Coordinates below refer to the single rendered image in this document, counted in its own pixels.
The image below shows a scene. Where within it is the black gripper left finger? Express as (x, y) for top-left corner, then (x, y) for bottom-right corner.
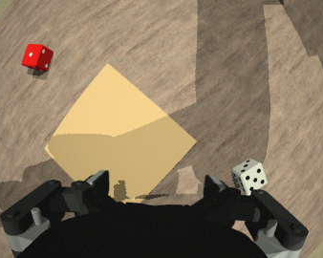
(0, 170), (132, 258)

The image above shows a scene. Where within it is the pale yellow flat mat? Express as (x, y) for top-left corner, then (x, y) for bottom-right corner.
(44, 63), (196, 203)

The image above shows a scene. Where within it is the red die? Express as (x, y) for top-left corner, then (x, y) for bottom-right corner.
(22, 44), (53, 72)

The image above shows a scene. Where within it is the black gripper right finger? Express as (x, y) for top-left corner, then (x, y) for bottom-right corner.
(173, 175), (309, 258)

